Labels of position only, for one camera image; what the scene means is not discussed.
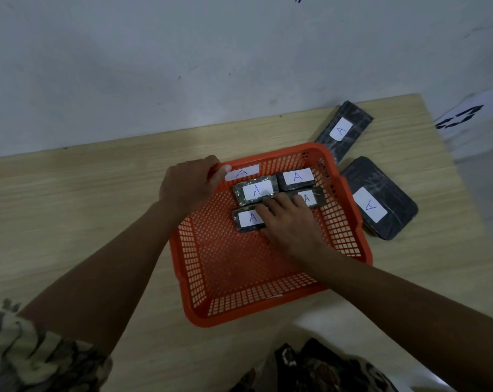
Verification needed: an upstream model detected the person's left hand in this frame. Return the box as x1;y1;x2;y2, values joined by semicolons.
158;155;232;219

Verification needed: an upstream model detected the person's right hand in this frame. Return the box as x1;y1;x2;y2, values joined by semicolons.
255;193;330;264

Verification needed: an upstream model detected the orange plastic mesh basket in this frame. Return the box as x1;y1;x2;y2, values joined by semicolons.
168;142;374;328

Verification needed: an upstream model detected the person's left forearm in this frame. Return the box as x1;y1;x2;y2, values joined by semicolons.
17;200;183;356

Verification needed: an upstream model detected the person's right forearm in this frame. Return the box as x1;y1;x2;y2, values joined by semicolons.
296;243;493;392

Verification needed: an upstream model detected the white paper label on basket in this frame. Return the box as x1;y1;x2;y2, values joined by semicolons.
224;164;260;182

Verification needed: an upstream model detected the small black wrapped labelled packet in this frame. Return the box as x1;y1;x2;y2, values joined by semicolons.
232;175;280;207
275;167;316;192
232;206;268;233
287;187;327;209

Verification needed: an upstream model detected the large black wrapped labelled packet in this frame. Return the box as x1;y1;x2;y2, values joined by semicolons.
340;156;419;241

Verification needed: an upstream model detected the long black wrapped labelled packet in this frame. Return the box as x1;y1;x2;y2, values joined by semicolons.
314;100;374;165

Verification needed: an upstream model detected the person's camouflage clothing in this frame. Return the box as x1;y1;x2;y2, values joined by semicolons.
229;338;399;392

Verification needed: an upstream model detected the white paper with black print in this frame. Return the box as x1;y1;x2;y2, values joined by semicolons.
434;87;493;160

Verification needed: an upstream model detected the person's camouflage sleeve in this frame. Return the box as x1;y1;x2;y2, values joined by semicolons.
0;298;113;392

